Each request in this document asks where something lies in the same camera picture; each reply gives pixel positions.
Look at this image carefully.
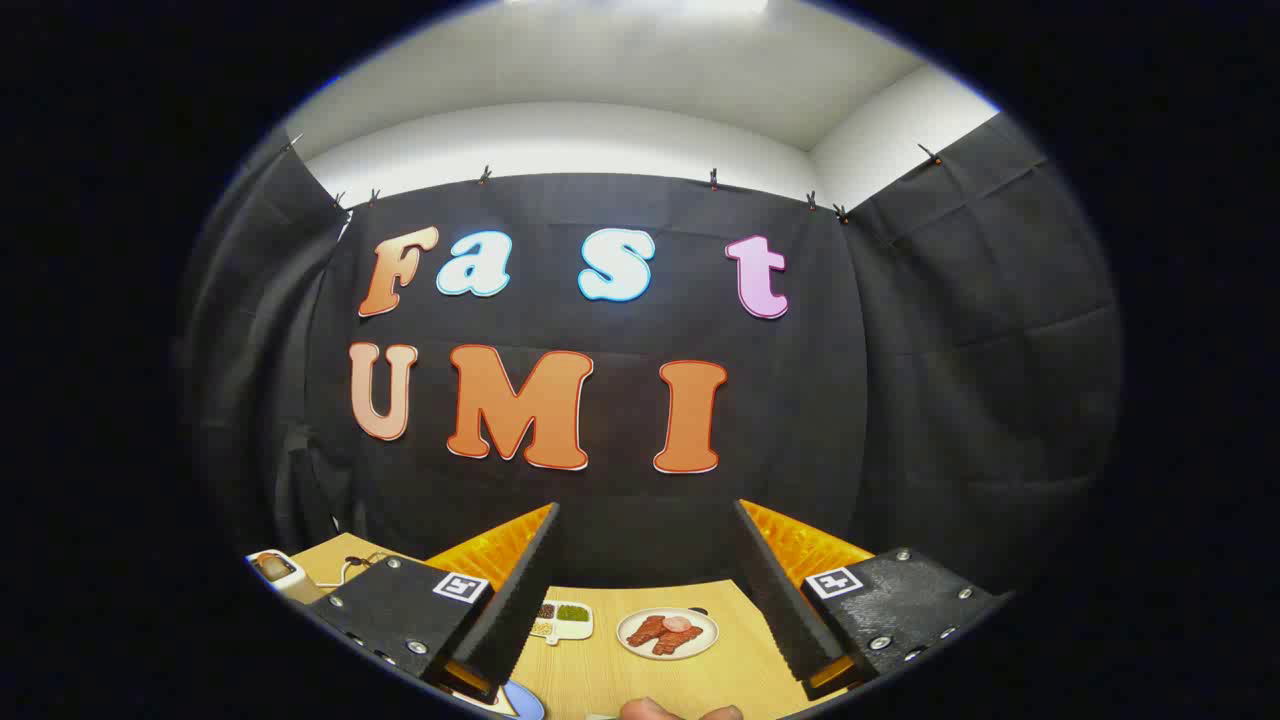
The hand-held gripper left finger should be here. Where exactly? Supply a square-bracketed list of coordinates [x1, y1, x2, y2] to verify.
[308, 503, 561, 706]

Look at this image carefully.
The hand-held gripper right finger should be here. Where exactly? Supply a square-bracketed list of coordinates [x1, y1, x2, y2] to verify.
[733, 498, 1011, 701]

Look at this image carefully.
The white divided bean dish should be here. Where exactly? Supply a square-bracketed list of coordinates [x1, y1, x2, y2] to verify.
[530, 599, 595, 646]

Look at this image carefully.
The white round plate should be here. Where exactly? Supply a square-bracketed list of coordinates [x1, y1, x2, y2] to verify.
[616, 607, 720, 661]

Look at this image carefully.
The blue plate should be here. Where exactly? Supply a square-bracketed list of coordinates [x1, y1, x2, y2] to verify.
[440, 678, 546, 720]

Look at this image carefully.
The white toaster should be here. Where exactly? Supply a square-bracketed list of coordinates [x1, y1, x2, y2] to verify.
[247, 549, 331, 606]

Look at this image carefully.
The row of black cloth clips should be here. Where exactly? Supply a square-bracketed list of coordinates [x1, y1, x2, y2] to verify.
[285, 135, 946, 226]

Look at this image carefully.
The white power cable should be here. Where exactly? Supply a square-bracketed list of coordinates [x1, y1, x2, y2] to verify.
[320, 552, 391, 589]

